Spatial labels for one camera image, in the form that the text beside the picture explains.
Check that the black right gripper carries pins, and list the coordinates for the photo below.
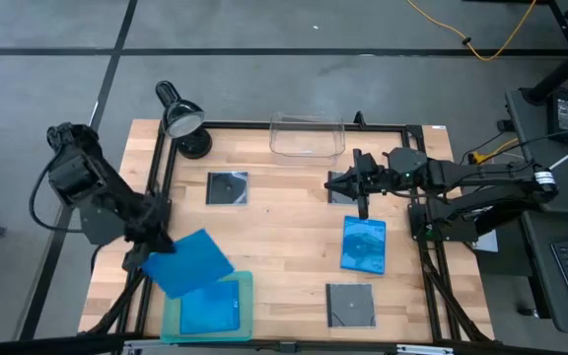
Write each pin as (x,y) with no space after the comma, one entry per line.
(370,177)

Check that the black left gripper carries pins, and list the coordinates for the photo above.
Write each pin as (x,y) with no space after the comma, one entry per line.
(148,222)

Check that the clear jewel case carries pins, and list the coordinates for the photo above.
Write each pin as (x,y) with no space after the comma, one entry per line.
(351,305)
(227,190)
(338,198)

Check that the blue disc case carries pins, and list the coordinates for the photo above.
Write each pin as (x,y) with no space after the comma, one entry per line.
(190,266)
(210,310)
(363,246)

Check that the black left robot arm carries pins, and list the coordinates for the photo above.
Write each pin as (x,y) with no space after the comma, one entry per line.
(87,182)

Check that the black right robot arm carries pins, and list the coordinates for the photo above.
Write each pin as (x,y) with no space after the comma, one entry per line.
(486,175)

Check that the clear plastic bin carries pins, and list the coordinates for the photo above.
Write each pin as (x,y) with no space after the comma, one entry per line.
(306,140)

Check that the teal translucent plastic bin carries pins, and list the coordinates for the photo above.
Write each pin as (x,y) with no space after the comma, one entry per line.
(170,320)

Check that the black desk lamp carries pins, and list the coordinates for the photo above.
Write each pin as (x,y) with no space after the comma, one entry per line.
(183,120)

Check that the white paper sheet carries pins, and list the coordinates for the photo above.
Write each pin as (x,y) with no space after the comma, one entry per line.
(488,241)

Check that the black power adapter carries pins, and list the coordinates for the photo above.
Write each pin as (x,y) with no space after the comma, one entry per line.
(566,116)

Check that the thick black stand leg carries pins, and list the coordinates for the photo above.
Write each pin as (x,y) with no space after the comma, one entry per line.
(560,74)

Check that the black frame clamp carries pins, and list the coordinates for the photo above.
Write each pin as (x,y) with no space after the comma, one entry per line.
(359,120)

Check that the black aluminium table frame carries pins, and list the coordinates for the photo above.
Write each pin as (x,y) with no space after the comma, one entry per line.
(284,125)

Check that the silver bracket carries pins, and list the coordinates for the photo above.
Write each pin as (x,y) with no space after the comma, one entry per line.
(424,350)
(143,347)

